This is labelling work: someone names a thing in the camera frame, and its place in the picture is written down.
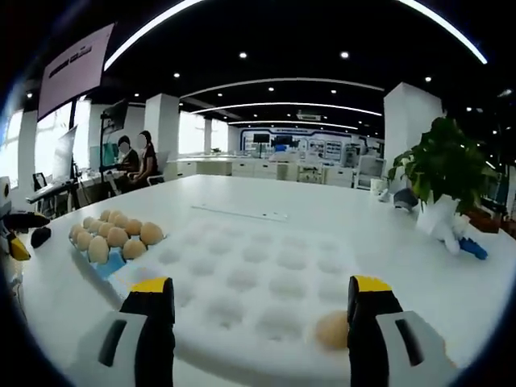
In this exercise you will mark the white power strip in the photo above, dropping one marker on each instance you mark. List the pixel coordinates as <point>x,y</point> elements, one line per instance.
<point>242,213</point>

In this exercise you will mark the white office chair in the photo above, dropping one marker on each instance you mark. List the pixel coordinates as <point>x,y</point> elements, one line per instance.
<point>369,169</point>

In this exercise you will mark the ceiling air conditioner unit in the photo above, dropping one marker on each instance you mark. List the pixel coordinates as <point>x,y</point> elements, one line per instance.
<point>308,115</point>

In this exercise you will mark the black low table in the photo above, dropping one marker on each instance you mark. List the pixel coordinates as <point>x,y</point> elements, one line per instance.
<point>48,190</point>

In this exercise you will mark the hanging pale pink screen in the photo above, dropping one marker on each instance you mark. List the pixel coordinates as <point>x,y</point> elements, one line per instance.
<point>74,68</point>

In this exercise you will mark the group of brown eggs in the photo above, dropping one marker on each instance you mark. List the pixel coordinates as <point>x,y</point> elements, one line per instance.
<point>117,235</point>

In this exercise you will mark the grey office chair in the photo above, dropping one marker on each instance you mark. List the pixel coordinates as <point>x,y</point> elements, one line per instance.
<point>161,165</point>

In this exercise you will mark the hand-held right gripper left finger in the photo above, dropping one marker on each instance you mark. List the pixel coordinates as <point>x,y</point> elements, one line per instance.
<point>155,322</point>

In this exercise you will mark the white low cabinets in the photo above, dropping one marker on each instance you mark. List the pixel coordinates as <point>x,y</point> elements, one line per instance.
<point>250,167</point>

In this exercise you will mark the small black object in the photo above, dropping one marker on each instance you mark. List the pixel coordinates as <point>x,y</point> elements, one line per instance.
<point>40,238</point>

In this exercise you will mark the white table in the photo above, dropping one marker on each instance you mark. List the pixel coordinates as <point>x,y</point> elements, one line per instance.
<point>363,217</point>

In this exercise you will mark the large monitor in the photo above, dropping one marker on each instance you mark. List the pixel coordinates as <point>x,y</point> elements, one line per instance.
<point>64,155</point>

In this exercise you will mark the blue framed display wall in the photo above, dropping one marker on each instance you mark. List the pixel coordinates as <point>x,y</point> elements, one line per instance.
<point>322,147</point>

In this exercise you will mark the white foam tray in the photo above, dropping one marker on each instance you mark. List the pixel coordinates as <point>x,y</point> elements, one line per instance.
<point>242,258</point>

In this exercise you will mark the small black framed board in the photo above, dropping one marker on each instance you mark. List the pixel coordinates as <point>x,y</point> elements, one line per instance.
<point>39,181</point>

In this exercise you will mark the white crumpled object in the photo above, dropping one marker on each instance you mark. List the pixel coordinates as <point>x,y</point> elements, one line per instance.
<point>453,242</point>

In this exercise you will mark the small white object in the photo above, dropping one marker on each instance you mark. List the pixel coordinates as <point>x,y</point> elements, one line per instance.
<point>384,196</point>

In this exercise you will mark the single brown egg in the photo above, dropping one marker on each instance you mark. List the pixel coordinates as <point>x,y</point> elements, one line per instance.
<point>331,330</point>

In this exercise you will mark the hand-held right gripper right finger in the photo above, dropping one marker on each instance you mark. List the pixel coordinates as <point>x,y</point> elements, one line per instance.
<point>367,322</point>

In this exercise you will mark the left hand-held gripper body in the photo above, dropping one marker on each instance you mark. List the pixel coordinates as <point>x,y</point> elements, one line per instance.
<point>5,193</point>

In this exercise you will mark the blue crumpled object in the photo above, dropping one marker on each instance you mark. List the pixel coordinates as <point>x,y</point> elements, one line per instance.
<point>473,248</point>

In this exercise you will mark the blue egg tray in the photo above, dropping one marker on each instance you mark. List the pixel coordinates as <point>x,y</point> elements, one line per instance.
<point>111,264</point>

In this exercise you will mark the white paper cup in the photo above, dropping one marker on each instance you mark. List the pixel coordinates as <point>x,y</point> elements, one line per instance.
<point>377,186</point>

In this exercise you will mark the potted green plant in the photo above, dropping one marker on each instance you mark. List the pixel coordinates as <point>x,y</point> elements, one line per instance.
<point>447,161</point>

